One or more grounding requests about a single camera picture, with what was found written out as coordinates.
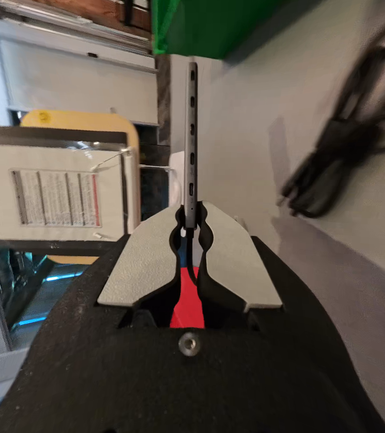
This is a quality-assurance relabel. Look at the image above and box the red plastic bin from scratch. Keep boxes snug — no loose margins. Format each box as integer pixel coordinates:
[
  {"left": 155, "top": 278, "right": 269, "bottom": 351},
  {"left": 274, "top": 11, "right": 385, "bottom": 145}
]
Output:
[{"left": 170, "top": 267, "right": 205, "bottom": 329}]

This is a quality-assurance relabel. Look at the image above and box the black usb-c cable orange plug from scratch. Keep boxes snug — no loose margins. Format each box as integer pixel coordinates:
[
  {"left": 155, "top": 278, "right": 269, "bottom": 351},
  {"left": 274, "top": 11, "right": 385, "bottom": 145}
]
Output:
[{"left": 277, "top": 14, "right": 385, "bottom": 219}]

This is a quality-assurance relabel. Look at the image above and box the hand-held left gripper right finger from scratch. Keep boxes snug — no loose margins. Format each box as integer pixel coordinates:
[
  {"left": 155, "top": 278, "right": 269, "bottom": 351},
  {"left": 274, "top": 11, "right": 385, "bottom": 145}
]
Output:
[{"left": 196, "top": 201, "right": 284, "bottom": 328}]

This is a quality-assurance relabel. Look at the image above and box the grey usb hub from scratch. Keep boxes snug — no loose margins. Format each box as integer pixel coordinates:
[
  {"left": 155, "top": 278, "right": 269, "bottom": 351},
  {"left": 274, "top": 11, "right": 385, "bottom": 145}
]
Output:
[{"left": 182, "top": 62, "right": 200, "bottom": 286}]

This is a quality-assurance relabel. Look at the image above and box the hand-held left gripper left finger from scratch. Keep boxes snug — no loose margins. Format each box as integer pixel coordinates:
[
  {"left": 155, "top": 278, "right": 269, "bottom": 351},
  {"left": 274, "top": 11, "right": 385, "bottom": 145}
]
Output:
[{"left": 97, "top": 205, "right": 183, "bottom": 328}]

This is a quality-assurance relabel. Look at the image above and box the laminated instruction sheet black backing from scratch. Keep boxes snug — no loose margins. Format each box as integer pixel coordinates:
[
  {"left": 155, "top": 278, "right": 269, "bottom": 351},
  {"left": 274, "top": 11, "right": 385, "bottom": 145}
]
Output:
[{"left": 0, "top": 127, "right": 129, "bottom": 256}]

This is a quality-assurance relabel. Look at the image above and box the white door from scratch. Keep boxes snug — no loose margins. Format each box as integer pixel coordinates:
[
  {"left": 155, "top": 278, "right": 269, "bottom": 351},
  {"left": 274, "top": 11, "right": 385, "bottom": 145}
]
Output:
[{"left": 0, "top": 34, "right": 158, "bottom": 126}]

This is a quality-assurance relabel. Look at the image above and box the green plastic bin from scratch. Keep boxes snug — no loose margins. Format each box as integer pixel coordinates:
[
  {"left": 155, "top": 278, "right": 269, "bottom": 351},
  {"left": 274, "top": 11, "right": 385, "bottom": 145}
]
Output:
[{"left": 151, "top": 0, "right": 319, "bottom": 60}]

